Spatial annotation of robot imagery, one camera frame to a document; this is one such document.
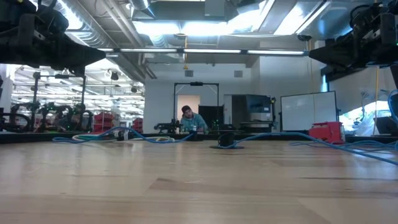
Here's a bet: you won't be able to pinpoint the red bin rack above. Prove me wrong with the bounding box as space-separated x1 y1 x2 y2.
94 111 115 133

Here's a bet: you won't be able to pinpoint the green cable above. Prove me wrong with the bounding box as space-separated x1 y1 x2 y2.
76 134 106 141

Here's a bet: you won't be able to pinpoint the ceiling light strip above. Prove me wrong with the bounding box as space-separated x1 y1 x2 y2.
98 47 311 57

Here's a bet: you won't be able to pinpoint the whiteboard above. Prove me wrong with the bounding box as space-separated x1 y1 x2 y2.
280 90 340 132

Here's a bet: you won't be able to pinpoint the long blue cord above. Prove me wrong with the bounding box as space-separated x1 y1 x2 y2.
223 89 398 166

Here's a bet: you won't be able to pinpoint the black camera rig frame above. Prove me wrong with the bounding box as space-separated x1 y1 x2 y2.
32 71 88 131
172 82 220 134

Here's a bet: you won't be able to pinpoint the black aluminium table frame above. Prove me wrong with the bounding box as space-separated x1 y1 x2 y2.
0 132 398 146

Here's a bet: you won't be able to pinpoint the thin blue cable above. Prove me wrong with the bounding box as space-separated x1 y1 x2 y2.
52 126 195 144

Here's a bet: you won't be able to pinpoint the grey cabinet with screen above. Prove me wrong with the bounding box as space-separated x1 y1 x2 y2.
245 94 276 123

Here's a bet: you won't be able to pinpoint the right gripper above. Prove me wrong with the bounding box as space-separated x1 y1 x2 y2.
308 0 398 70

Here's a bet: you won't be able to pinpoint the red box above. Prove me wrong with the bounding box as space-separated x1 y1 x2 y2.
308 121 346 145

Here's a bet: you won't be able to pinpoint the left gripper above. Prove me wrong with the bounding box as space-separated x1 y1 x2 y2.
0 0 107 77

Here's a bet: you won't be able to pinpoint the background black robot arms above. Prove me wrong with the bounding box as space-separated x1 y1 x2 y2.
0 102 74 133

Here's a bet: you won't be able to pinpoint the black plastic cable spool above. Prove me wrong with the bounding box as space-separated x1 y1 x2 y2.
209 131 245 150

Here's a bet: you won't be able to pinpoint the person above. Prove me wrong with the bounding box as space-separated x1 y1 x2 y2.
71 103 93 132
179 105 209 134

